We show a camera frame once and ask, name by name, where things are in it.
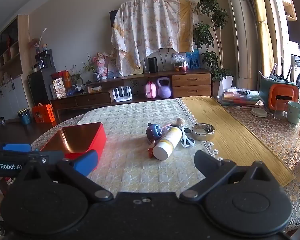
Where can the yellow curtain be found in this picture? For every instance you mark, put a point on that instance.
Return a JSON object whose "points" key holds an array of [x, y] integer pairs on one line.
{"points": [[263, 30]]}

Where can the round metal tin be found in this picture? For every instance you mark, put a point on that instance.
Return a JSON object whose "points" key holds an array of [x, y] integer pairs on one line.
{"points": [[203, 131]]}

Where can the black speaker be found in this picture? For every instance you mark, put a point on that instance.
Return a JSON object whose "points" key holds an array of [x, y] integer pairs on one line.
{"points": [[152, 65]]}

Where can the black mini fridge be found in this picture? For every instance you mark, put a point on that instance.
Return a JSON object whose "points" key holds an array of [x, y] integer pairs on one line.
{"points": [[40, 87]]}

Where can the pink tube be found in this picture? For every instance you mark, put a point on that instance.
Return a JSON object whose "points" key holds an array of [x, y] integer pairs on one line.
{"points": [[167, 126]]}

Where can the wooden television cabinet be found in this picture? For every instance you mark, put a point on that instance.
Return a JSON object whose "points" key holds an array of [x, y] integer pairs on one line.
{"points": [[190, 82]]}

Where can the small red packet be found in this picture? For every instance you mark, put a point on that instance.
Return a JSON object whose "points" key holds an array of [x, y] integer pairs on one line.
{"points": [[151, 150]]}

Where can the flower vase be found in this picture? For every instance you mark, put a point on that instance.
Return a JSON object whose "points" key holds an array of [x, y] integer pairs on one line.
{"points": [[38, 42]]}

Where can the potted plant patterned vase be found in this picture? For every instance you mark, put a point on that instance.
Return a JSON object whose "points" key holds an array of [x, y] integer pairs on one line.
{"points": [[96, 76]]}

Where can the white round decorative plate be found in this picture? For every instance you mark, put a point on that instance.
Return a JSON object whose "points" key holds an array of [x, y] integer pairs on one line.
{"points": [[162, 60]]}

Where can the standing air conditioner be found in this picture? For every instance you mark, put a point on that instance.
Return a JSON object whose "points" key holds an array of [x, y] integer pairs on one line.
{"points": [[243, 35]]}

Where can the white plastic bottle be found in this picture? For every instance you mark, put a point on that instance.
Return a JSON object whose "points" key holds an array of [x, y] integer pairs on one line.
{"points": [[166, 143]]}

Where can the wooden wall cabinet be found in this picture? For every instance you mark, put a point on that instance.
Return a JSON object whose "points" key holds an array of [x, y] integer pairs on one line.
{"points": [[7, 75]]}

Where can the beige round object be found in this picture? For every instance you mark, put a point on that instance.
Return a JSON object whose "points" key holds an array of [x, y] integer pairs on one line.
{"points": [[180, 121]]}

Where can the white router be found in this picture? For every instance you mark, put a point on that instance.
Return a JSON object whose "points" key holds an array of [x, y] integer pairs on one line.
{"points": [[122, 95]]}

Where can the black television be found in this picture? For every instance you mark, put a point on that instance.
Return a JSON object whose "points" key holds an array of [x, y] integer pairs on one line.
{"points": [[113, 18]]}

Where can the green orange storage container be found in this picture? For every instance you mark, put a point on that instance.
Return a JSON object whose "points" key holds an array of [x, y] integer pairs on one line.
{"points": [[282, 93]]}

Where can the yellow table runner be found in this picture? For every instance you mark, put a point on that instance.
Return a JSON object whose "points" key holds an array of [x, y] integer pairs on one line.
{"points": [[230, 127]]}

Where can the blue round toy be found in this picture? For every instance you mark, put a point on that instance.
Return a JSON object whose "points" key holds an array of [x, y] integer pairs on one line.
{"points": [[153, 131]]}

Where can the white round lid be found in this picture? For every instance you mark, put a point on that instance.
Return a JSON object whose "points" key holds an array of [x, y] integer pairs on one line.
{"points": [[258, 112]]}

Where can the blue picture card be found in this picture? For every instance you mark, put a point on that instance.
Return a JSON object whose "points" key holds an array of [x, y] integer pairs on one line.
{"points": [[193, 60]]}

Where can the tall potted tree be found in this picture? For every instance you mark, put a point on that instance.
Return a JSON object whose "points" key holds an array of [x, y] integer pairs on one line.
{"points": [[210, 37]]}

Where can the pink toy suitcase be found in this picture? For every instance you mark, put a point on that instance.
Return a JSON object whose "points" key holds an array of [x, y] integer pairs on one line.
{"points": [[150, 90]]}

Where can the blue framed picture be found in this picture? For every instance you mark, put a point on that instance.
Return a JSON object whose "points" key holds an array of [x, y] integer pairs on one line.
{"points": [[111, 68]]}

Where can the stack of books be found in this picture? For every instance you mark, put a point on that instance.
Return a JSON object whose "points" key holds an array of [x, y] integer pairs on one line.
{"points": [[237, 98]]}

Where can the teal bucket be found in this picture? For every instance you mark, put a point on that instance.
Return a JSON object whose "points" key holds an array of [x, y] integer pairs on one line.
{"points": [[24, 117]]}

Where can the white snack box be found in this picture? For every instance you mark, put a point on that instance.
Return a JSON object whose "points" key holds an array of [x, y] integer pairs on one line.
{"points": [[59, 88]]}

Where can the green mug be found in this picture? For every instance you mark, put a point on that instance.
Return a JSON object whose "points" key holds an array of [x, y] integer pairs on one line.
{"points": [[295, 112]]}

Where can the wooden wall shelf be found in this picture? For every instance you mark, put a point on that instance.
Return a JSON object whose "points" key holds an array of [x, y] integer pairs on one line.
{"points": [[288, 5]]}

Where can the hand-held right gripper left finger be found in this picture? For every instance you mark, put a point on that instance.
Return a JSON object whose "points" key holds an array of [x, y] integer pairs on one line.
{"points": [[86, 162]]}

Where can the red metal box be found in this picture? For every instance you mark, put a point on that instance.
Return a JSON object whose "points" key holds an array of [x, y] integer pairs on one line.
{"points": [[75, 140]]}

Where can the dark crumpled bag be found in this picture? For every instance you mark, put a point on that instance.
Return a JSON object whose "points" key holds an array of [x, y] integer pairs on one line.
{"points": [[245, 92]]}

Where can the orange gift box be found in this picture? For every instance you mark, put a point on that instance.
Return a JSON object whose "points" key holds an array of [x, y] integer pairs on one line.
{"points": [[43, 113]]}

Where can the black coffee machine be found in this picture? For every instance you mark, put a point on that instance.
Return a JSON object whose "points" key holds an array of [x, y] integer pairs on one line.
{"points": [[43, 60]]}

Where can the beige quilted mat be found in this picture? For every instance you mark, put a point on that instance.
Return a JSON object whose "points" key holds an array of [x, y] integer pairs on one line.
{"points": [[125, 115]]}

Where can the small cardboard box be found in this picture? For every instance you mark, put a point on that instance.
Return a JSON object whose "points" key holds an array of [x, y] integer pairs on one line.
{"points": [[94, 89]]}

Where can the floral cloth cover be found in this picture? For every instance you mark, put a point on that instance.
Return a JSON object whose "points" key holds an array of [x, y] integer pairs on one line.
{"points": [[152, 25]]}

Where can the red orange box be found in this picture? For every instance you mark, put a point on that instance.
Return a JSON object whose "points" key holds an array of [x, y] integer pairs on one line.
{"points": [[63, 76]]}

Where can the clear drinking glass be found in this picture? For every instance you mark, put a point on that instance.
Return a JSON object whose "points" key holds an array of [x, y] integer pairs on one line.
{"points": [[280, 110]]}

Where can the small potted plant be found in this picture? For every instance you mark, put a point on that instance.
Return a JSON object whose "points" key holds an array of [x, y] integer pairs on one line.
{"points": [[76, 78]]}

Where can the purple kettlebell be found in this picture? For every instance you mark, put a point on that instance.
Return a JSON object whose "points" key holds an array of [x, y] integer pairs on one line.
{"points": [[164, 90]]}

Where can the white sunglasses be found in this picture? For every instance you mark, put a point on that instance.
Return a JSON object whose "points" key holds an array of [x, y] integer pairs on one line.
{"points": [[188, 140]]}

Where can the plastic bag of fruit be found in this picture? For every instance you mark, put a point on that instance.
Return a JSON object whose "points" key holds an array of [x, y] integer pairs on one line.
{"points": [[178, 62]]}

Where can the pink plush doll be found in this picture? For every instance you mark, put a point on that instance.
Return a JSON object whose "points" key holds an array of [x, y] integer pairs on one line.
{"points": [[101, 66]]}

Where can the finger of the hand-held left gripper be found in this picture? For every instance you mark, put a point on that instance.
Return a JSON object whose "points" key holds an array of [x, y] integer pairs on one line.
{"points": [[16, 147], [43, 158]]}

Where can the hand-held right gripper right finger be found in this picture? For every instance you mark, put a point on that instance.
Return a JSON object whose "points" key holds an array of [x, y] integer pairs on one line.
{"points": [[205, 161]]}

